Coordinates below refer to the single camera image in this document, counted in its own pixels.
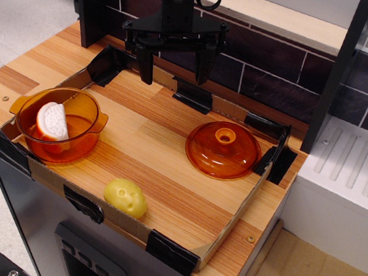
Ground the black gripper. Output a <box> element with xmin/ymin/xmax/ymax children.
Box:
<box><xmin>122</xmin><ymin>0</ymin><xmax>229</xmax><ymax>86</ymax></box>

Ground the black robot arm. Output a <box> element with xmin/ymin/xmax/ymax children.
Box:
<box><xmin>122</xmin><ymin>0</ymin><xmax>229</xmax><ymax>85</ymax></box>

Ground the cardboard fence with black tape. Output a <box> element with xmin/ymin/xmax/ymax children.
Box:
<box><xmin>0</xmin><ymin>45</ymin><xmax>296</xmax><ymax>276</ymax></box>

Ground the orange transparent pot lid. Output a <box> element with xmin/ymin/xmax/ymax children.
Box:
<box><xmin>185</xmin><ymin>121</ymin><xmax>262</xmax><ymax>180</ymax></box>

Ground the orange transparent pot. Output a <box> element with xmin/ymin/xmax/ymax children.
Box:
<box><xmin>10</xmin><ymin>87</ymin><xmax>109</xmax><ymax>164</ymax></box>

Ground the yellow toy potato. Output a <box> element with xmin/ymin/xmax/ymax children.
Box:
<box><xmin>103</xmin><ymin>178</ymin><xmax>147</xmax><ymax>219</ymax></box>

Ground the white sink drainboard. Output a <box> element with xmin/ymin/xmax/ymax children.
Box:
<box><xmin>281</xmin><ymin>117</ymin><xmax>368</xmax><ymax>274</ymax></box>

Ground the dark upright post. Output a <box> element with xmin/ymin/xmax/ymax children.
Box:
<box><xmin>301</xmin><ymin>0</ymin><xmax>368</xmax><ymax>154</ymax></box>

